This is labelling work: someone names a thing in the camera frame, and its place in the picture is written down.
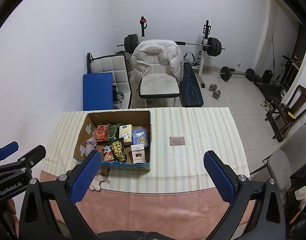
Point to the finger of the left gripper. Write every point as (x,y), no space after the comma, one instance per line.
(27,161)
(8,150)

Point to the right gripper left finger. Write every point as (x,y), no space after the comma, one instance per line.
(37,219)

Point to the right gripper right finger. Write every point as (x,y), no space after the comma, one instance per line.
(267,220)

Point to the pink sock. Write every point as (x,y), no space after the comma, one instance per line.
(90,145)

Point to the red floral wipes pack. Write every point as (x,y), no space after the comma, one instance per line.
(101,132)

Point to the red cartoon snack pack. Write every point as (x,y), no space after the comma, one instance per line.
(107,153)

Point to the green wet wipes pack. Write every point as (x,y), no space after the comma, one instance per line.
(113,132)

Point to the yellow tissue pack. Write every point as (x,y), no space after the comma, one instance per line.
(125,132)

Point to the blue tissue pack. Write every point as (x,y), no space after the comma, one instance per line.
(140,136)

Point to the grey folding chair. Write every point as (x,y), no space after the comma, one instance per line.
(287,159)

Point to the white plush toy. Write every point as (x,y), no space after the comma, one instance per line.
(101,177)

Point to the black shoe shine wipes pack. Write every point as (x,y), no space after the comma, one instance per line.
(118,150)

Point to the blue foam mat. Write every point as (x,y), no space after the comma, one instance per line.
(97,92)

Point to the dark wooden chair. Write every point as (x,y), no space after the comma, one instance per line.
(283,116)

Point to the red white tissue box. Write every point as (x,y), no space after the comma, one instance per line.
(138,153)

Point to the small brown card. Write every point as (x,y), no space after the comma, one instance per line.
(177,141)

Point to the cardboard box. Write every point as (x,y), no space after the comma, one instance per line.
(91,120)

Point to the white quilted chair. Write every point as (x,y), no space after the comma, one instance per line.
(115,64)

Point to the chrome dumbbell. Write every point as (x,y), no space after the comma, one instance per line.
(216,94)
(213,87)

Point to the black blue weight bench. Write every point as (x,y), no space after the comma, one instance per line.
(190,91)

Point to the white cushioned chair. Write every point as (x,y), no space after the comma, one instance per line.
(159,86)

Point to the floor barbell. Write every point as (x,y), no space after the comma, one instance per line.
(226,73)

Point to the white puffer jacket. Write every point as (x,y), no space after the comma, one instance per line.
(157,57)

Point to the loaded barbell on rack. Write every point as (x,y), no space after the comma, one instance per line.
(212,48)

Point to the white squat rack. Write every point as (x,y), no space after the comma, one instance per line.
(198,64)

